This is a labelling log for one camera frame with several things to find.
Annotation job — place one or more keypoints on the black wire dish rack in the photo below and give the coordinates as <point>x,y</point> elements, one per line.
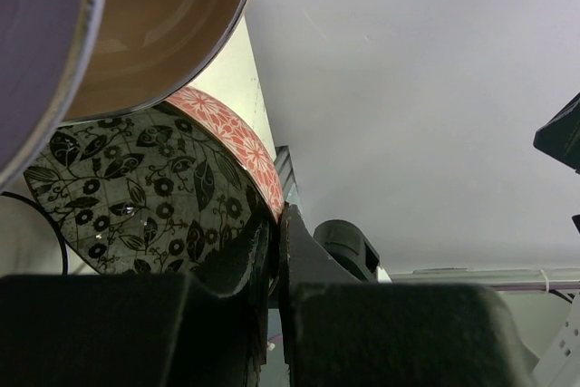
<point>54,226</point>

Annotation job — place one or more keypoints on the purple textured bowl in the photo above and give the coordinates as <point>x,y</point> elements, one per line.
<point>46,46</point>

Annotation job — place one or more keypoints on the black floral patterned bowl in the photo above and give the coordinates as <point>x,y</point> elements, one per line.
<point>149,192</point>

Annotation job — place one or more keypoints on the pink floral patterned bowl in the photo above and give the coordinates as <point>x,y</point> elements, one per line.
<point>239,138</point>

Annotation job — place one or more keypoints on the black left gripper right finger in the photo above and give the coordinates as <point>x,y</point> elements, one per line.
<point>341,331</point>

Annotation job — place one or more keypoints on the brown textured bowl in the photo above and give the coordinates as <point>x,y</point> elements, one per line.
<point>148,49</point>

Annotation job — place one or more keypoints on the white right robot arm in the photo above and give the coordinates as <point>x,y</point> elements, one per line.
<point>494,134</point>

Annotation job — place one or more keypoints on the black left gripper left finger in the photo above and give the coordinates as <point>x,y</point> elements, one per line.
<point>177,329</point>

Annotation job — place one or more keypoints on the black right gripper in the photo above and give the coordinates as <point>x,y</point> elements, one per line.
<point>559,138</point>

